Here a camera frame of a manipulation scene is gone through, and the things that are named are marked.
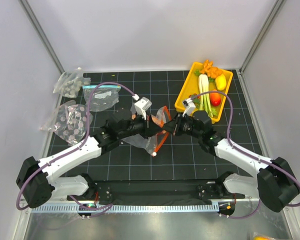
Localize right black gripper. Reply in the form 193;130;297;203
161;111;203;139

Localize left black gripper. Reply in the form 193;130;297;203
118;110;162;140

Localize orange zipper clear bag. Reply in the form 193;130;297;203
122;106;172;157

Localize toy cherry tomatoes with leaves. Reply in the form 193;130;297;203
189;94;201;108

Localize toy green onion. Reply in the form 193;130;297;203
198;74;218;118

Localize red orange toy mango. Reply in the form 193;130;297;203
209;89;221;107

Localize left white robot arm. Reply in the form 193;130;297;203
16;107;171;209

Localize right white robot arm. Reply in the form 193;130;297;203
162;111;300;213

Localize blue zipper clear bag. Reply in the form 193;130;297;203
89;85;121;112

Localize clear bag with pink dots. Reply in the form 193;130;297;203
40;100;88;146

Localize clear bag with grey discs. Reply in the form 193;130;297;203
53;67;91;99

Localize black grid mat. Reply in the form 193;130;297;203
37;69;277;182

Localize yellow plastic tray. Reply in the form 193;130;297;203
174;62;233;124

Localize green toy leaf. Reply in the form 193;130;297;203
194;69;201;77

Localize yellow toy lemon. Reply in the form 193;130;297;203
214;74;227;91

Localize orange toy shrimp pile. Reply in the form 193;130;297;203
199;59;223;79

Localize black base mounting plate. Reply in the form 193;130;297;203
72;179;245;206

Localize yellow object in corner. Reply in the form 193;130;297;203
251;232;275;240

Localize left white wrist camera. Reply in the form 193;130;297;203
132;97;152;120

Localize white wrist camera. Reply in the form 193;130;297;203
182;97;196;117
132;97;152;120

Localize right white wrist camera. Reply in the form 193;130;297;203
182;97;196;117

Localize perforated aluminium rail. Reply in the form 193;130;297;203
31;202;219;214

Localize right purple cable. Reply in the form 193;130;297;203
189;90;300;220

